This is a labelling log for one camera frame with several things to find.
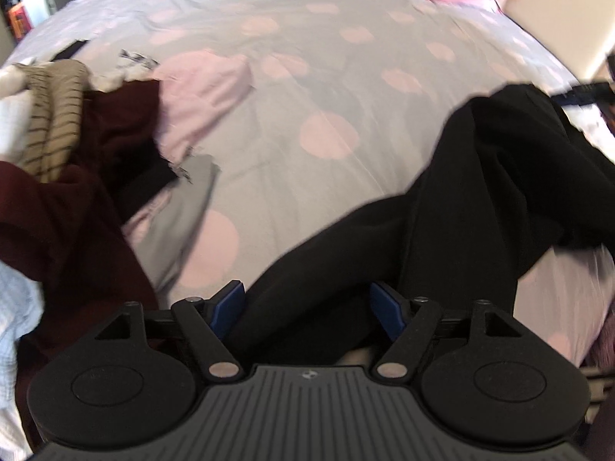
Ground beige striped garment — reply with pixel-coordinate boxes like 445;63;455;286
12;60;92;183

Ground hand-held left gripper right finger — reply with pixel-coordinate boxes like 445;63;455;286
369;282;524;385

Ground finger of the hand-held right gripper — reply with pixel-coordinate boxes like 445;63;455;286
550;83;615;106

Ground orange box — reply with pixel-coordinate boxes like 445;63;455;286
10;4;30;40

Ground black pants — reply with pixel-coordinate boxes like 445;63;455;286
226;83;615;361

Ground grey garment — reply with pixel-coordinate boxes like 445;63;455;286
139;154;222;294

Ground pale blue checked garment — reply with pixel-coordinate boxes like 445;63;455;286
0;262;46;461

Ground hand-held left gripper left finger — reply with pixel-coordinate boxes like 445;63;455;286
93;280;247;382

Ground black cloth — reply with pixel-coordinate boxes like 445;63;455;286
115;139;180;222

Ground cream padded headboard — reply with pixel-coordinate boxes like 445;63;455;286
480;0;615;82

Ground polka dot bed cover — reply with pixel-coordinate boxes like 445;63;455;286
0;0;615;370

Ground white printed garment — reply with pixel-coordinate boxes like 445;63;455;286
89;48;160;92

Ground light pink garment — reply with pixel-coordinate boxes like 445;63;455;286
120;50;255;250

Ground maroon garment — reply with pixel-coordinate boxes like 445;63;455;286
0;79;166;385

